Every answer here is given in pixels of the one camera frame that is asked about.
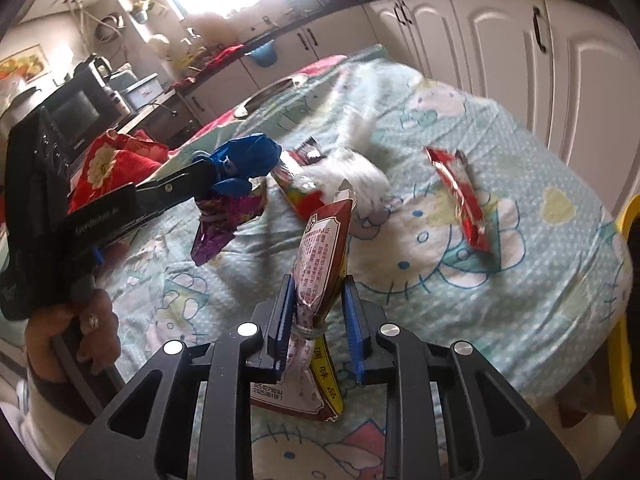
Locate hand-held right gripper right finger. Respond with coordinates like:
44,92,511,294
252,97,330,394
342,274,583,480

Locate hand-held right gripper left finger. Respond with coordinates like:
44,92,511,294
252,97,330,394
55,274,296,480

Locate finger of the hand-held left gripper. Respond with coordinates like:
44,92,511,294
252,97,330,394
134,152,223,220

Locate purple snack wrapper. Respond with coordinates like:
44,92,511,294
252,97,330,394
191,182,268,267

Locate brown snack packet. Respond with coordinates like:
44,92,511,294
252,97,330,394
250,199,357,422

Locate blue plastic bag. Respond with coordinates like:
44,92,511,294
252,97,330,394
207,132,283,196

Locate dark striped snack wrapper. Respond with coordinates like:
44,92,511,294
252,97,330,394
295,137,323,163

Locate white plastic bag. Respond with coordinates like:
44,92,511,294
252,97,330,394
300,110,393,211

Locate long red snack wrapper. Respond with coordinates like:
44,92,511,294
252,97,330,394
424,146,493,255

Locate black bin with yellow rim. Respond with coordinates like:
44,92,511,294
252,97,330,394
607,207,640,426

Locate person's left forearm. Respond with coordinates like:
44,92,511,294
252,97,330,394
0,367,118,476

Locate person's left hand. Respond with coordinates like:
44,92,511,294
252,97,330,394
24,287,121,386

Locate red floral cloth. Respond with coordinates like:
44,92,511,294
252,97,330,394
67,129,171,213

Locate white storage box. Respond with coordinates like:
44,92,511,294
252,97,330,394
122,74,166,111

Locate black microwave oven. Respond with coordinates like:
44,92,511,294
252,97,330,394
42,57,123,136

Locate red colourful snack wrapper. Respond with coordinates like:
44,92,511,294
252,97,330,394
272,152,326,218

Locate small red rag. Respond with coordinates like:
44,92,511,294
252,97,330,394
207,46,246,68

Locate metal basin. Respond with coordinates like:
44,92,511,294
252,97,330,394
234,74,310,118

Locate cartoon cat printed blanket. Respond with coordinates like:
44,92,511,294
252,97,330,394
95,45,633,480

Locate blue plastic basin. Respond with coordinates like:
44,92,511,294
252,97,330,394
248,42,278,67

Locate white lower cabinets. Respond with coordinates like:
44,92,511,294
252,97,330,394
170,0,640,221

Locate framed wall picture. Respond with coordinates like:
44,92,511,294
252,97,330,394
0,45,43,81

